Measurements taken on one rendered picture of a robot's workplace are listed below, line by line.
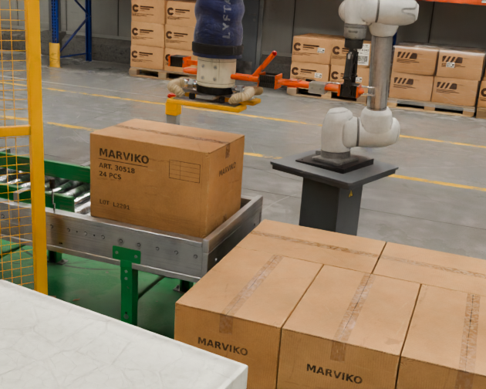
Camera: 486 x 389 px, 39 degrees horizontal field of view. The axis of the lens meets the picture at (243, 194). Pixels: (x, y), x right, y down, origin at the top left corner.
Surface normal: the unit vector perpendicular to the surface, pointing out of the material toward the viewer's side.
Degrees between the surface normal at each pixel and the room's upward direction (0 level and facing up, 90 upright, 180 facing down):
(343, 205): 90
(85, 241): 90
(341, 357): 90
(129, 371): 0
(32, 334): 0
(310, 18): 90
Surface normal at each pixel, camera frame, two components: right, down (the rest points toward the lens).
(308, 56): -0.33, 0.29
